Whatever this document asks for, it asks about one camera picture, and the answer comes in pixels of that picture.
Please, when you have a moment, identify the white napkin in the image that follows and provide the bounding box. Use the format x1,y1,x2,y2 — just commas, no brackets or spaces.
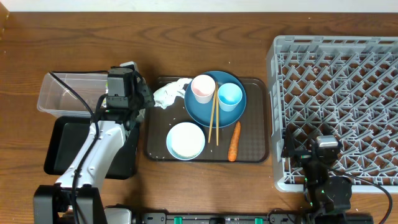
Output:
154,78,192,110

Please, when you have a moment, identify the orange carrot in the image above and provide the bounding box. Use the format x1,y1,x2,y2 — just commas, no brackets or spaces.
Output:
228,121,241,162

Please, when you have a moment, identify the pink plastic cup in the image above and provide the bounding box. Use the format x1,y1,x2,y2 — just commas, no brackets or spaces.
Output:
191,74,215,104

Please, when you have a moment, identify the light blue bowl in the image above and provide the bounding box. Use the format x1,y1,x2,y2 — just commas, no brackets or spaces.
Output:
166,122,206,161

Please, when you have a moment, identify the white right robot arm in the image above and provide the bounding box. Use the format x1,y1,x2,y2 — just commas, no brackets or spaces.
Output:
281,130,352,223

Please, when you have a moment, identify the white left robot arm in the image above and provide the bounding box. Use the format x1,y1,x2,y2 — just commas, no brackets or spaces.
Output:
33,62,155,223

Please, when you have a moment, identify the clear plastic waste bin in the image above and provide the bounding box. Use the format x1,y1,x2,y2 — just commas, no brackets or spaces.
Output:
37,73,107,118

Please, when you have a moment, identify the grey plastic dishwasher rack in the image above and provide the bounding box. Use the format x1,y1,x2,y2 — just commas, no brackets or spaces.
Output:
266,35,397,194

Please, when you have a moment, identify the black waste tray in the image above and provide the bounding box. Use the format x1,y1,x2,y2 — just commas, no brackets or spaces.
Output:
44,116,140,180

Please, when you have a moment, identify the brown plastic serving tray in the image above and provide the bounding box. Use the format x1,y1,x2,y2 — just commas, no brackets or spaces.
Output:
145,78,271,163

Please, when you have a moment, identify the dark blue plate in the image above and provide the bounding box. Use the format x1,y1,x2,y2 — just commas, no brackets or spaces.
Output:
184,71,247,128

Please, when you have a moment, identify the light blue plastic cup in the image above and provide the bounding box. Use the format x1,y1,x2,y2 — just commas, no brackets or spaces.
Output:
218,83,243,112

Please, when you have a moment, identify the wooden chopstick left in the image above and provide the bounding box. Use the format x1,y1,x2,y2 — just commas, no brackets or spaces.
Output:
208,82,218,143

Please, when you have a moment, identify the wooden chopstick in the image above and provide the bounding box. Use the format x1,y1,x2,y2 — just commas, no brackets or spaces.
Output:
208,82,218,143
215,82,219,146

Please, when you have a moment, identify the wooden chopstick right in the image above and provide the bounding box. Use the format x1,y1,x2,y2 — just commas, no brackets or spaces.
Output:
215,82,219,146

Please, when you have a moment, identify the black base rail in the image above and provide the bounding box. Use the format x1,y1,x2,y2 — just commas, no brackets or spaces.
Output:
105,205,374,224

